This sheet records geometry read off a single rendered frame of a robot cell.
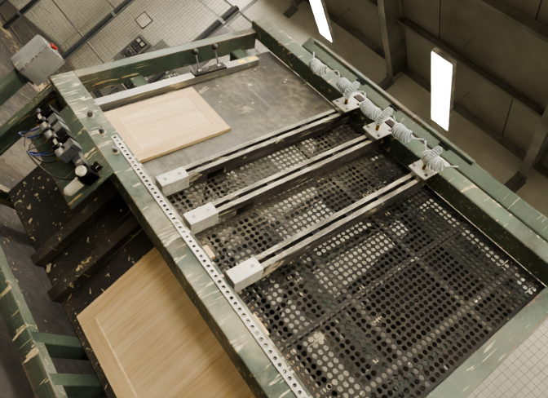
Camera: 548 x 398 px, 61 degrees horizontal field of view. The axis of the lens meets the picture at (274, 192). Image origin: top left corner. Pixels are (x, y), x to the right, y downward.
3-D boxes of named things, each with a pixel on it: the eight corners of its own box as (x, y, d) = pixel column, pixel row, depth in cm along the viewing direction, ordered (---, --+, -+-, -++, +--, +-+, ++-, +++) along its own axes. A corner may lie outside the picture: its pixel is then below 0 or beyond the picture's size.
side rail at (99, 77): (77, 88, 242) (72, 70, 234) (249, 43, 296) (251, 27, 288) (81, 95, 240) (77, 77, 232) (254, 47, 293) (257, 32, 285)
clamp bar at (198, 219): (180, 222, 186) (179, 181, 168) (382, 131, 243) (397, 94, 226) (193, 239, 181) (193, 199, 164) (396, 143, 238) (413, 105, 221)
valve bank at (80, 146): (6, 123, 204) (46, 87, 205) (30, 139, 217) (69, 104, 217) (46, 197, 180) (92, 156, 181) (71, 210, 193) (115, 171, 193)
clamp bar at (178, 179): (153, 185, 197) (150, 143, 179) (353, 107, 254) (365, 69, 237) (165, 201, 192) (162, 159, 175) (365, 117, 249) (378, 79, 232)
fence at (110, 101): (94, 106, 226) (93, 99, 223) (254, 60, 272) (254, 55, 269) (99, 112, 224) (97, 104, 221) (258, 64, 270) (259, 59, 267)
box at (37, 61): (8, 59, 211) (37, 33, 212) (28, 74, 222) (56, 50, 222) (16, 72, 206) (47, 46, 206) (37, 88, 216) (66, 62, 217)
